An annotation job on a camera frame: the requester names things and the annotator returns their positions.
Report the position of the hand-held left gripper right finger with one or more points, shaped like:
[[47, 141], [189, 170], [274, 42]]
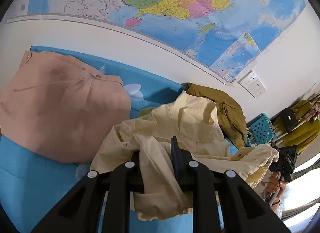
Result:
[[176, 160]]

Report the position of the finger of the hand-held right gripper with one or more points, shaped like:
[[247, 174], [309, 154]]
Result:
[[273, 167], [275, 147]]

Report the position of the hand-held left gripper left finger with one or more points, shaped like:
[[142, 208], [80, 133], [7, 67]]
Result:
[[120, 180]]

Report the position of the cream garment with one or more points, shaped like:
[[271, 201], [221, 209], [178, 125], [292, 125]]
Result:
[[195, 122]]

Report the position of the pink garment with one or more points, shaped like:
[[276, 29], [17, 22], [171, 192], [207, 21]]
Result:
[[62, 112]]

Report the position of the person's right forearm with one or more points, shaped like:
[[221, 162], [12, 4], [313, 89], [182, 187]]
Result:
[[276, 205]]

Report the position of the white clothes rack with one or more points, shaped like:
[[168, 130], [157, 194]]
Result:
[[282, 135]]

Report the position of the person's right hand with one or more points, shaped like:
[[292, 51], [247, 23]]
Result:
[[273, 185]]

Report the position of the teal plastic basket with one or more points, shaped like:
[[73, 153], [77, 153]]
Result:
[[262, 129]]

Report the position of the black handbag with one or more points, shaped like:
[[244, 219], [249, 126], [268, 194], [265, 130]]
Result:
[[288, 120]]

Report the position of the yellow-green hanging garment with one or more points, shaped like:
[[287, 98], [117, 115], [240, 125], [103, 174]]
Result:
[[307, 132]]

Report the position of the bright window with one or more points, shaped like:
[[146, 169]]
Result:
[[305, 193]]

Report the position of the olive garment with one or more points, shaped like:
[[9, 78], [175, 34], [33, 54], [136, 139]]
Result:
[[230, 112]]

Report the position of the blue floral bedsheet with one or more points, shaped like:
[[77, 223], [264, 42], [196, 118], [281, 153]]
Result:
[[25, 173]]

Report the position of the white wall socket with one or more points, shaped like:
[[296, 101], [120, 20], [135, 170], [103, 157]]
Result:
[[247, 79], [252, 84]]

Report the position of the colourful wall map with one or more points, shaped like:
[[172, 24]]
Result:
[[175, 10]]

